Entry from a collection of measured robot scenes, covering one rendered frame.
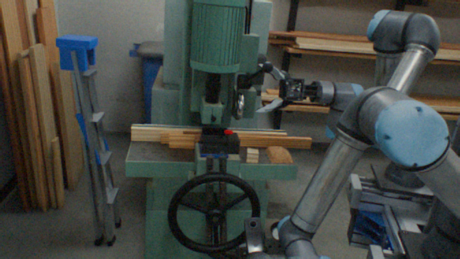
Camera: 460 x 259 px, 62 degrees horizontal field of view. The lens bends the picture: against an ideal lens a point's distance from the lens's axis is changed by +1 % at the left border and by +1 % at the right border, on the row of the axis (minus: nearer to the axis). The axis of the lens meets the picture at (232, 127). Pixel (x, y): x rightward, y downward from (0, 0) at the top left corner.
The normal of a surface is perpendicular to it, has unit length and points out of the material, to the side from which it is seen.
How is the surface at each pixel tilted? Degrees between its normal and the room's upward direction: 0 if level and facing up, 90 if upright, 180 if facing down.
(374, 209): 90
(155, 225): 90
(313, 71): 90
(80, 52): 90
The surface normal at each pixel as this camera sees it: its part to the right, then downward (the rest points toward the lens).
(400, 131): 0.01, 0.28
